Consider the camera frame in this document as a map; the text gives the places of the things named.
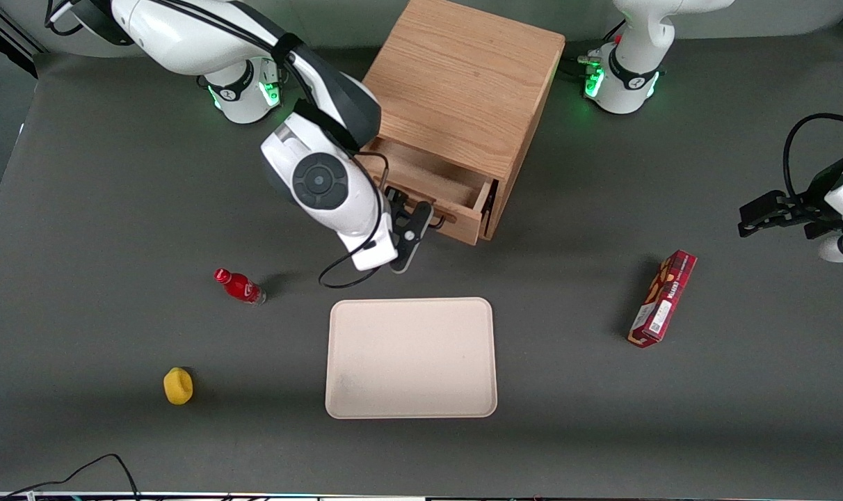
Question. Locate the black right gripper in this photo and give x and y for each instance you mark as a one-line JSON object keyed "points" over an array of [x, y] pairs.
{"points": [[396, 197]]}

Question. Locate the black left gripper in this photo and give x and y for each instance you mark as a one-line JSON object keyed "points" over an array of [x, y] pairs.
{"points": [[805, 206]]}

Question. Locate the wooden drawer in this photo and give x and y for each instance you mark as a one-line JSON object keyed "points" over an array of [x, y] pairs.
{"points": [[463, 224]]}

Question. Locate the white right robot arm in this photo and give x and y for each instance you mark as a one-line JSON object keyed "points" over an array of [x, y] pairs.
{"points": [[185, 35]]}

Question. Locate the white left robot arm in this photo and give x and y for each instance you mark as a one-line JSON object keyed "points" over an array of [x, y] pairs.
{"points": [[627, 83]]}

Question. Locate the wooden drawer cabinet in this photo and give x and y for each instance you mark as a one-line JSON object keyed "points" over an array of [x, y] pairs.
{"points": [[463, 76]]}

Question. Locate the red cookie box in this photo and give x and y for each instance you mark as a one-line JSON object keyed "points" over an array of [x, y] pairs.
{"points": [[663, 299]]}

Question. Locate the beige rectangular plastic tray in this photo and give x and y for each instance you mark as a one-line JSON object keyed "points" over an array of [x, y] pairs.
{"points": [[411, 358]]}

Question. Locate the small red cola bottle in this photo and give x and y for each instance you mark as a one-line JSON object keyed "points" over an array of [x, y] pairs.
{"points": [[241, 285]]}

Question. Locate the yellow sponge toy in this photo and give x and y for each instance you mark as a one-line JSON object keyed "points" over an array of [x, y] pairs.
{"points": [[178, 387]]}

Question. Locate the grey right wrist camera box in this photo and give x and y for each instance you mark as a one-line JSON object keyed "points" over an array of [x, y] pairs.
{"points": [[369, 250]]}

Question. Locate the black aluminium frame profile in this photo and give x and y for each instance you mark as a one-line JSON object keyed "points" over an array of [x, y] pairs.
{"points": [[7, 38]]}

